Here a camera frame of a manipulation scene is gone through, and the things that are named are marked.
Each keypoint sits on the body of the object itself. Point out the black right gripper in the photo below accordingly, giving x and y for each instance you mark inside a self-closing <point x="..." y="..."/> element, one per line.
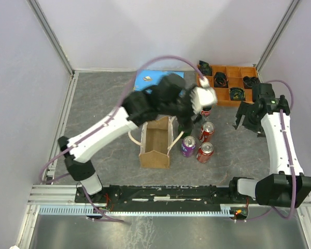
<point x="244" y="109"/>

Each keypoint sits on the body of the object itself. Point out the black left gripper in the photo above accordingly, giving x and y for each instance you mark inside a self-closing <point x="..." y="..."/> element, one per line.
<point x="187" y="120"/>

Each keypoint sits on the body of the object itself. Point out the red soda can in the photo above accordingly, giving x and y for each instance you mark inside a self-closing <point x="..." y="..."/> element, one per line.
<point x="207" y="131"/>
<point x="205" y="152"/>

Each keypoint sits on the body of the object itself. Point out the canvas tote bag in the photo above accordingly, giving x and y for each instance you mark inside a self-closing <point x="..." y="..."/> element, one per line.
<point x="156" y="141"/>

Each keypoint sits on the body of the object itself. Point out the purple soda can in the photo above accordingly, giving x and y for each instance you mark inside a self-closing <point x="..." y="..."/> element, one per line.
<point x="188" y="146"/>

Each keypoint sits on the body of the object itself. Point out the green glass bottle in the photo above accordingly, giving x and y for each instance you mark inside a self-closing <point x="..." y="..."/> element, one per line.
<point x="186" y="130"/>

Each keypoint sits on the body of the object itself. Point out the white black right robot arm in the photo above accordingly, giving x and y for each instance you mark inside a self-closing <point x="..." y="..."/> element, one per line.
<point x="269" y="116"/>

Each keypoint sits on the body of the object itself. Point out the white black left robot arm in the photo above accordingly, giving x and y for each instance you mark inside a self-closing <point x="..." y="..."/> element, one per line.
<point x="128" y="116"/>

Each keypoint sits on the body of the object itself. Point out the cola plastic bottle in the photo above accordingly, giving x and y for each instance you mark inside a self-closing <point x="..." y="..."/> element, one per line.
<point x="202" y="116"/>

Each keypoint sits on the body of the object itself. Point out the rolled dark belt lower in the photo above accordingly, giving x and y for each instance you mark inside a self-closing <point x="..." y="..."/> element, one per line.
<point x="237" y="94"/>

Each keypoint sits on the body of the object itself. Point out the rolled dark belt right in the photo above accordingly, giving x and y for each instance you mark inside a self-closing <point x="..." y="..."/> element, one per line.
<point x="250" y="82"/>

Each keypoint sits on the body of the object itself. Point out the orange wooden compartment tray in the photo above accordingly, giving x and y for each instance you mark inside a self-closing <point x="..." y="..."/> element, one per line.
<point x="235" y="75"/>

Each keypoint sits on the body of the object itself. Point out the rolled dark belt top-left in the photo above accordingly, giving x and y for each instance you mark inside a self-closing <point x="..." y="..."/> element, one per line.
<point x="205" y="68"/>

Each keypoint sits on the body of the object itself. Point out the rolled dark belt middle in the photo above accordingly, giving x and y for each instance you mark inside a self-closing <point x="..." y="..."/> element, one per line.
<point x="220" y="80"/>

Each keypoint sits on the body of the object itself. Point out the blue patterned folded cloth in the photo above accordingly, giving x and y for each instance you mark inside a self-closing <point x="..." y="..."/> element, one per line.
<point x="145" y="77"/>

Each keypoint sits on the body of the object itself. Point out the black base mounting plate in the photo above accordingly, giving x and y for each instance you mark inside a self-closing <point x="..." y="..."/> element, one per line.
<point x="162" y="198"/>

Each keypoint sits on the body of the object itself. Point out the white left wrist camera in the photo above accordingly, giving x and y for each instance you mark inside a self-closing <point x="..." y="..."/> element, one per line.
<point x="203" y="96"/>

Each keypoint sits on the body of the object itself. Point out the blue cable duct rail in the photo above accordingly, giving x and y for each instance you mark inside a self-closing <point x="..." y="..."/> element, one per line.
<point x="87" y="210"/>

